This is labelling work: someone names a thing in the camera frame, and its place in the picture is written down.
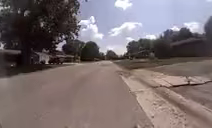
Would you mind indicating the small distant tree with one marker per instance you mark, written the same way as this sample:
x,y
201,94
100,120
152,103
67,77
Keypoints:
x,y
111,55

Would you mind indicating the round dark tree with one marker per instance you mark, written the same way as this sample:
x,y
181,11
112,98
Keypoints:
x,y
73,47
90,51

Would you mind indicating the grey asphalt road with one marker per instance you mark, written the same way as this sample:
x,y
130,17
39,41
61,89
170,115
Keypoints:
x,y
84,96

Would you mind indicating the dark vehicle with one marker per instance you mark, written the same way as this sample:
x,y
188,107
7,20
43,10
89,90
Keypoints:
x,y
57,60

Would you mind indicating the pale house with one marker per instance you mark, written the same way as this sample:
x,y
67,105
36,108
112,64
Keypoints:
x,y
43,57

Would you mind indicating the pale concrete gutter strip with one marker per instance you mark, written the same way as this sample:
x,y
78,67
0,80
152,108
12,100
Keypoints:
x,y
154,106

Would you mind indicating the row of trees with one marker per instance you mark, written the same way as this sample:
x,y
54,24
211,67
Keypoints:
x,y
167,41

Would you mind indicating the large dark tree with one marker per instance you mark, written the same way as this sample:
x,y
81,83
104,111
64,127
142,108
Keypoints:
x,y
30,26

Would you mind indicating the concrete driveway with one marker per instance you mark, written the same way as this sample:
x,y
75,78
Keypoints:
x,y
190,71

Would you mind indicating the long brown building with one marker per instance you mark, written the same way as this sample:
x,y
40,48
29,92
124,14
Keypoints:
x,y
194,48

